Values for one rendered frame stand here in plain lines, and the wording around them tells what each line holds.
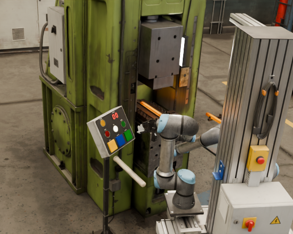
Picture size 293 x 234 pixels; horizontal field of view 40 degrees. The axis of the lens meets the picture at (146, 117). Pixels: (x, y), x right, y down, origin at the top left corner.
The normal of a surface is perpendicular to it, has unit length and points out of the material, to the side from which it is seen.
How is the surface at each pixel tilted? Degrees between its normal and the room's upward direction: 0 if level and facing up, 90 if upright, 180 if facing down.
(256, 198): 0
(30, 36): 90
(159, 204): 89
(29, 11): 90
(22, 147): 0
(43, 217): 0
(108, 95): 89
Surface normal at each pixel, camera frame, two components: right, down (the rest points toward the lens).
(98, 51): -0.83, 0.18
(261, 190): 0.06, -0.90
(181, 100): 0.55, 0.39
